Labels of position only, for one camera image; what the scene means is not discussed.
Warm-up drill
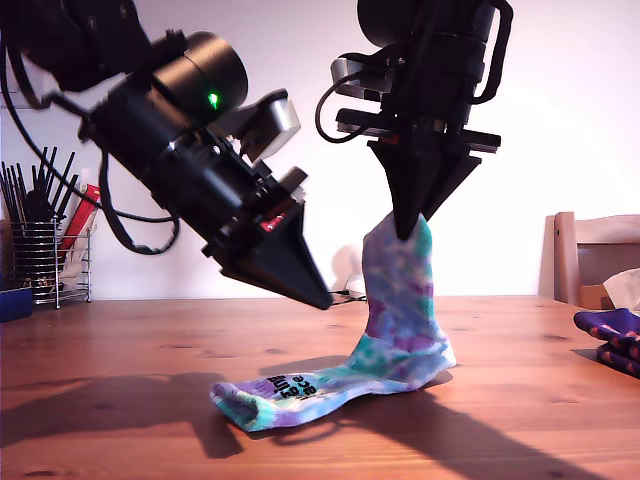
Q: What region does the pastel tie-dye sock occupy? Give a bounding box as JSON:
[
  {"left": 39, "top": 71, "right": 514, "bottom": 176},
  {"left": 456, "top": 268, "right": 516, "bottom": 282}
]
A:
[{"left": 209, "top": 212, "right": 459, "bottom": 435}]

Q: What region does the wooden chair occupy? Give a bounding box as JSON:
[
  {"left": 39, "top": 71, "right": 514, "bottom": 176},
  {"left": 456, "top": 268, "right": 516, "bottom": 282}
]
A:
[{"left": 538, "top": 212, "right": 640, "bottom": 312}]

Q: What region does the chrome wire utensil holder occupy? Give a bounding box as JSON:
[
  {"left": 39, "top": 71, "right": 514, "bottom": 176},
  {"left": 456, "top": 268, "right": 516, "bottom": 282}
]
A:
[{"left": 8, "top": 219, "right": 94, "bottom": 311}]

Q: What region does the grey camera box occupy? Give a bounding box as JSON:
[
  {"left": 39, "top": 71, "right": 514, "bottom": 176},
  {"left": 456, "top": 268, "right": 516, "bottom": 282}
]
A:
[
  {"left": 329, "top": 49, "right": 401, "bottom": 101},
  {"left": 219, "top": 88, "right": 301, "bottom": 162}
]

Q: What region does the black chopstick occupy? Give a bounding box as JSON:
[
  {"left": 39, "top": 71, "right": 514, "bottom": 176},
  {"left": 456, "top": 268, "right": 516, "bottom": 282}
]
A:
[
  {"left": 32, "top": 147, "right": 47, "bottom": 196},
  {"left": 57, "top": 173, "right": 80, "bottom": 222},
  {"left": 0, "top": 162, "right": 16, "bottom": 226},
  {"left": 49, "top": 152, "right": 76, "bottom": 221},
  {"left": 42, "top": 146, "right": 58, "bottom": 201}
]

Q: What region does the black security camera cable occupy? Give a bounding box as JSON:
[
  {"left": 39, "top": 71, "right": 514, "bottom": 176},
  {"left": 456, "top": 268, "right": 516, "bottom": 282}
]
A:
[{"left": 329, "top": 288, "right": 369, "bottom": 304}]

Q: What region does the blue box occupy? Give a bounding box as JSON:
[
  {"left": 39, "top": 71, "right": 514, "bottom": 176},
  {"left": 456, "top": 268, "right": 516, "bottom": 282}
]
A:
[{"left": 0, "top": 288, "right": 34, "bottom": 322}]

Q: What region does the white round security camera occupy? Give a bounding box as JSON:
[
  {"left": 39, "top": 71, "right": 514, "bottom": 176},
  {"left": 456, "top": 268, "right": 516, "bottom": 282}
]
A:
[{"left": 331, "top": 243, "right": 369, "bottom": 301}]

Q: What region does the thin black cable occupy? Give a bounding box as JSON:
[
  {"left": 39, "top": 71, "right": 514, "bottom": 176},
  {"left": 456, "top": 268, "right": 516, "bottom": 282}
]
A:
[
  {"left": 0, "top": 39, "right": 176, "bottom": 224},
  {"left": 314, "top": 74, "right": 381, "bottom": 145}
]

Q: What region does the navy sock with red triangles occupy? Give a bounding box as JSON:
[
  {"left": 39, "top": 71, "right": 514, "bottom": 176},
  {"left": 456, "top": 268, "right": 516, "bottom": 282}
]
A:
[{"left": 573, "top": 308, "right": 640, "bottom": 379}]

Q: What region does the black braided cable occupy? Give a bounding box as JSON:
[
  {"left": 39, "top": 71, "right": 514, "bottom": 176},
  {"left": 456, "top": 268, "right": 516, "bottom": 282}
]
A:
[
  {"left": 98, "top": 149, "right": 181, "bottom": 256},
  {"left": 467, "top": 0, "right": 515, "bottom": 105}
]

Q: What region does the black utensil head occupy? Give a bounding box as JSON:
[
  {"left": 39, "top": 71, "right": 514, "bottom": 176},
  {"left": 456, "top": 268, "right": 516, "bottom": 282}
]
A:
[{"left": 27, "top": 189, "right": 54, "bottom": 224}]

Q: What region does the red chopstick packet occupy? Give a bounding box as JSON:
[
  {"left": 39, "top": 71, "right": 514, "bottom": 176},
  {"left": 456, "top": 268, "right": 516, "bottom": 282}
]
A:
[{"left": 59, "top": 184, "right": 104, "bottom": 256}]

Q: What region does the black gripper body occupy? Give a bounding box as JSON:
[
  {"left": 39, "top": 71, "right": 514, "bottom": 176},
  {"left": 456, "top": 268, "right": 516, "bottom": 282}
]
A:
[
  {"left": 335, "top": 33, "right": 503, "bottom": 154},
  {"left": 149, "top": 130, "right": 310, "bottom": 277}
]

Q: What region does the brown cardboard box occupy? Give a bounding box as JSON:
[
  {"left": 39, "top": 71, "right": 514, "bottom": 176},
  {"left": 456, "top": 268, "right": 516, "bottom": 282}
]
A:
[{"left": 578, "top": 284, "right": 614, "bottom": 311}]

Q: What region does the white tissue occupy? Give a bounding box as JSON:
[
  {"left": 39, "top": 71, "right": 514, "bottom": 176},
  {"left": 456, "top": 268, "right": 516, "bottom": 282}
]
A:
[{"left": 601, "top": 268, "right": 640, "bottom": 312}]

